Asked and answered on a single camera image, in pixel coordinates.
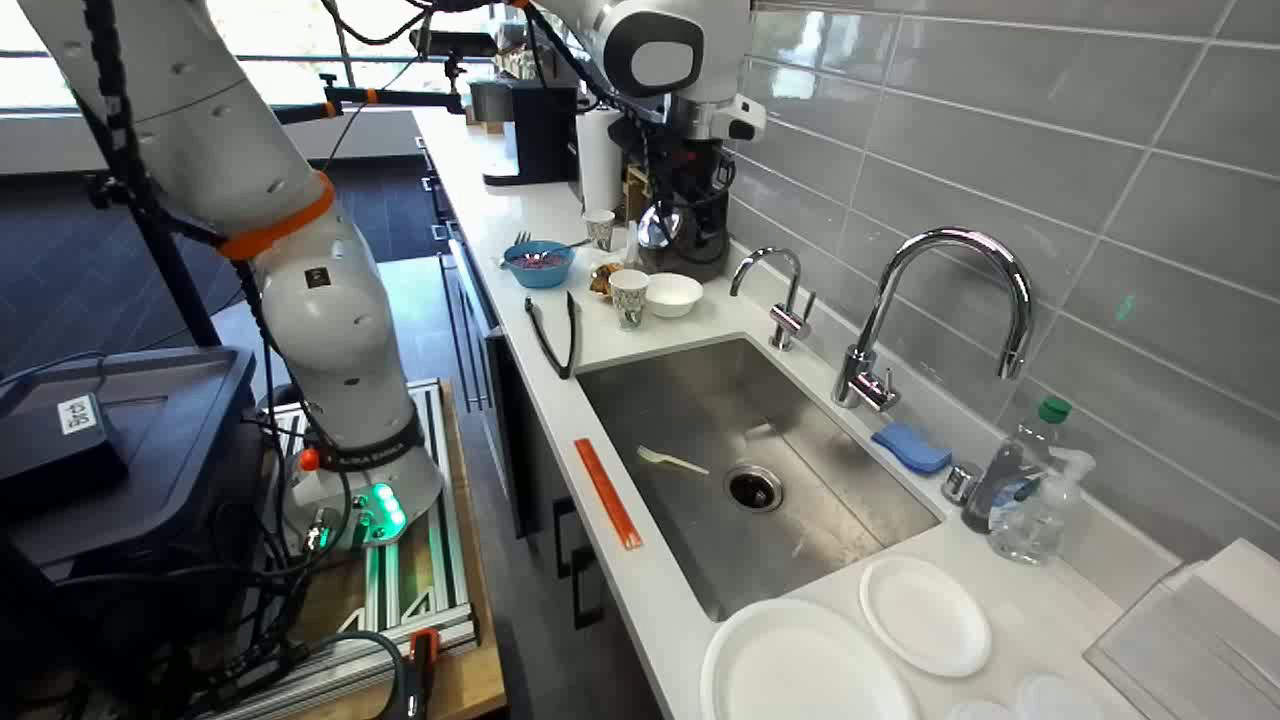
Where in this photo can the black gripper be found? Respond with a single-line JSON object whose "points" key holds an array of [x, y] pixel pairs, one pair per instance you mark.
{"points": [[692, 132]]}

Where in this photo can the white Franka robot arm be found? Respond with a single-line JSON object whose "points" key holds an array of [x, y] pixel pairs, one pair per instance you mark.
{"points": [[225, 123]]}

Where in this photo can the small white plate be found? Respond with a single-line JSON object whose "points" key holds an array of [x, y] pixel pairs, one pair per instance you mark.
{"points": [[924, 616]]}

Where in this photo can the large white plate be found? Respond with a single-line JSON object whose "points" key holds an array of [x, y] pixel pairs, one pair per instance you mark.
{"points": [[803, 665]]}

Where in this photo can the white paper towel roll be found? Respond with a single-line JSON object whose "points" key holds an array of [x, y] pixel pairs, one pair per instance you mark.
{"points": [[596, 163]]}

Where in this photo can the dark slow cooker pot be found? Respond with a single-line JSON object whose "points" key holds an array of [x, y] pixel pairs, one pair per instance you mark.
{"points": [[692, 232]]}

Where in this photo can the small pale cup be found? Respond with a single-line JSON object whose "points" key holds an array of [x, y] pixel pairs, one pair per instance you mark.
{"points": [[601, 231]]}

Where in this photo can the black coffee machine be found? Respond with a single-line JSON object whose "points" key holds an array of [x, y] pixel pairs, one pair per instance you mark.
{"points": [[533, 127]]}

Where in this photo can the white bowl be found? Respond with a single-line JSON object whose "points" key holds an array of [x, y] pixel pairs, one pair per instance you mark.
{"points": [[673, 292]]}

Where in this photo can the orange chips bag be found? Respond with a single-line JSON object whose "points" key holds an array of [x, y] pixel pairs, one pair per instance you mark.
{"points": [[606, 283]]}

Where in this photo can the white paper cup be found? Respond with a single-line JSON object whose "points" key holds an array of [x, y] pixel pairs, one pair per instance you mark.
{"points": [[628, 292]]}

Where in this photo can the blue bowl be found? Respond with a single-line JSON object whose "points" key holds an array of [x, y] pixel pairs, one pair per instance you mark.
{"points": [[539, 262]]}

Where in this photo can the small chrome faucet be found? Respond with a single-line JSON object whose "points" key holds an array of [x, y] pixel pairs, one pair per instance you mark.
{"points": [[788, 314]]}

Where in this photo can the tall chrome faucet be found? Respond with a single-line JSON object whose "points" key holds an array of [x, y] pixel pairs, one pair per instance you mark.
{"points": [[934, 240]]}

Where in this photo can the stainless steel sink basin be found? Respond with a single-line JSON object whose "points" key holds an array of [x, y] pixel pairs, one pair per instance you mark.
{"points": [[692, 402]]}

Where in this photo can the black kitchen tongs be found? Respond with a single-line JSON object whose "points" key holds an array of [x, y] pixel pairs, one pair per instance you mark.
{"points": [[570, 369]]}

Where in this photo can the pale utensil in sink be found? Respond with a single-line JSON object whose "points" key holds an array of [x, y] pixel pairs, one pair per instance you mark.
{"points": [[673, 462]]}

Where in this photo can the bright window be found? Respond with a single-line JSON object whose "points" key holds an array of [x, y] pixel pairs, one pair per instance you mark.
{"points": [[374, 40]]}

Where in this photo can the sink drain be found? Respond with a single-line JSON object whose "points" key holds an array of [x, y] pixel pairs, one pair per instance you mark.
{"points": [[756, 489]]}

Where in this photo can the orange strip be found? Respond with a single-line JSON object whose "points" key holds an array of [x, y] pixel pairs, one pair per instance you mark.
{"points": [[606, 494]]}

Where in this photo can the dark base cabinet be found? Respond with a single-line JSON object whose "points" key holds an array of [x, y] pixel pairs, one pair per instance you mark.
{"points": [[524, 464]]}

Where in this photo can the blue sponge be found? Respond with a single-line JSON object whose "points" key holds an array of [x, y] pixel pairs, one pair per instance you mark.
{"points": [[909, 450]]}

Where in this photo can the clear green-capped soap bottle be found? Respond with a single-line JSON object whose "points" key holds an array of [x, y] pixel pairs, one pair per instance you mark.
{"points": [[1044, 515]]}

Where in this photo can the black tripod stand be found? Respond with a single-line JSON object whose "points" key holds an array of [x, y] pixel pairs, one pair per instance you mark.
{"points": [[182, 283]]}

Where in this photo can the wooden base board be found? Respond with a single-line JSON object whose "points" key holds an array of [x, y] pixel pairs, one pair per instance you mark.
{"points": [[475, 681]]}

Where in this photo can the black bin with QR label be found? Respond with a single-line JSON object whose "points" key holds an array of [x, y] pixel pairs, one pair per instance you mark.
{"points": [[162, 441]]}

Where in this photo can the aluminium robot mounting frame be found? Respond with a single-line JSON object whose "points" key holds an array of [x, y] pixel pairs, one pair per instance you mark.
{"points": [[434, 587]]}

